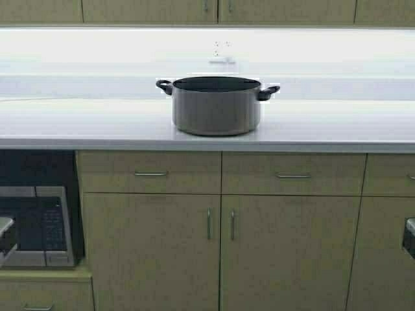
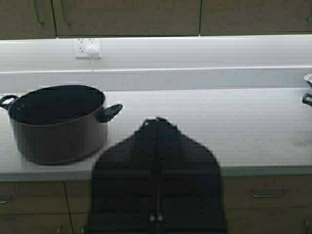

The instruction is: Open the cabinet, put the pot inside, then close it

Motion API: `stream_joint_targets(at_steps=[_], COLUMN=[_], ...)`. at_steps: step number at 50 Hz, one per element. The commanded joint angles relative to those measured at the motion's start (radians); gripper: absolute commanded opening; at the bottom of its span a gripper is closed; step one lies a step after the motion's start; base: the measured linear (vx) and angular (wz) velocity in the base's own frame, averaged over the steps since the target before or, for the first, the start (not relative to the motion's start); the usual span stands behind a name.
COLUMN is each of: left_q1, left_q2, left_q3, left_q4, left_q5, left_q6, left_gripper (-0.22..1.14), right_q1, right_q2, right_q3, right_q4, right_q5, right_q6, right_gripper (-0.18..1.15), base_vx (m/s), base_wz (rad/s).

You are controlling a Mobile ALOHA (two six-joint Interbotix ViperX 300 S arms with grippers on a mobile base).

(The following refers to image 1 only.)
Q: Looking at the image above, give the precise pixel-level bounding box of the grey pot with black handles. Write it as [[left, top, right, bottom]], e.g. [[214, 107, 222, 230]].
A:
[[156, 76, 280, 136]]

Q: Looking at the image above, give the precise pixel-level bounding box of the left lower cabinet door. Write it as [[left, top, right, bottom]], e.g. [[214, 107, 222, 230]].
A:
[[83, 193, 220, 310]]

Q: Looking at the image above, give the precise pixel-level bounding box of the cabinet door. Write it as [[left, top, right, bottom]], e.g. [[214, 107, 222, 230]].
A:
[[347, 197, 414, 310], [1, 0, 82, 24], [355, 0, 414, 27], [220, 195, 359, 310], [83, 193, 220, 310], [219, 0, 356, 26], [82, 0, 218, 25]]

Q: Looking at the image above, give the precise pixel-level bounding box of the far right lower cabinet door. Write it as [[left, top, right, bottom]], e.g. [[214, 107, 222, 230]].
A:
[[347, 197, 414, 310]]

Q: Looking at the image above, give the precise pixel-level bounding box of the far right upper cabinet door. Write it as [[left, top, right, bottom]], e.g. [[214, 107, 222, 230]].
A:
[[355, 0, 414, 27]]

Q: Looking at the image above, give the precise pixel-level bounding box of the far left upper cabinet door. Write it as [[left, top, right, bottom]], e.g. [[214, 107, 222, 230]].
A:
[[1, 0, 82, 24]]

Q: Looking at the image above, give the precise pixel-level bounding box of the left wooden drawer front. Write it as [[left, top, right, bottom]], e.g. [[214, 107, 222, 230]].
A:
[[77, 150, 220, 194]]

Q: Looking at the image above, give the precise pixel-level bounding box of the wooden drawer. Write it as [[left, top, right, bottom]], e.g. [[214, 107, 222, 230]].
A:
[[222, 152, 366, 196], [77, 150, 220, 194], [363, 154, 414, 197]]

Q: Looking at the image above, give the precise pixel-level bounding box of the white plug adapter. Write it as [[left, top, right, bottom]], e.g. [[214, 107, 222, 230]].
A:
[[221, 57, 235, 65]]

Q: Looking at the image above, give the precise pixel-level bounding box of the far right wooden drawer front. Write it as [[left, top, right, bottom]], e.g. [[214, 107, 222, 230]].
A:
[[363, 154, 414, 197]]

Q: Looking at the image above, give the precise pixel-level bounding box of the stainless steel microwave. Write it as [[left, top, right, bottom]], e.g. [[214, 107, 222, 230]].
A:
[[1, 186, 76, 268]]

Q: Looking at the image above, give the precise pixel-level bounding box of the drawer below microwave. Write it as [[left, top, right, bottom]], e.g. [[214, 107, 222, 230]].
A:
[[1, 281, 94, 310]]

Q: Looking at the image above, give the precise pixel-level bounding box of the left lower door handle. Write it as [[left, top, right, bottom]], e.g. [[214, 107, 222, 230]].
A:
[[207, 208, 212, 240]]

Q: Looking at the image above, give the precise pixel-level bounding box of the right lower door handle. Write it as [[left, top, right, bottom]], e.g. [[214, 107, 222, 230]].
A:
[[230, 210, 235, 240]]

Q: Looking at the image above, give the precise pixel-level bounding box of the left drawer metal handle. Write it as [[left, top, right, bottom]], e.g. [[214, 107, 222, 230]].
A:
[[134, 171, 168, 177]]

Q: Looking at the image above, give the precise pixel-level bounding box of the drawer metal handle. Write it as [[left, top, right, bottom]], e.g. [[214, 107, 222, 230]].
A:
[[276, 172, 311, 179], [134, 171, 168, 177]]

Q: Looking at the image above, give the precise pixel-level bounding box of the right drawer metal handle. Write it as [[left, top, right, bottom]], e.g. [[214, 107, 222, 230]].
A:
[[276, 172, 311, 179]]

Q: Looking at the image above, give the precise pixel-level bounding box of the white wall outlet plate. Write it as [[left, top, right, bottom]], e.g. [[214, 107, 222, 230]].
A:
[[208, 40, 236, 65]]

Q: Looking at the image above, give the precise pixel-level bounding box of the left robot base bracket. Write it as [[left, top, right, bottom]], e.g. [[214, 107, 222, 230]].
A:
[[1, 217, 18, 266]]

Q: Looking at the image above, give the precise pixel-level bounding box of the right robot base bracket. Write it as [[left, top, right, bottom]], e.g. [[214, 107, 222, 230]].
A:
[[402, 217, 415, 259]]

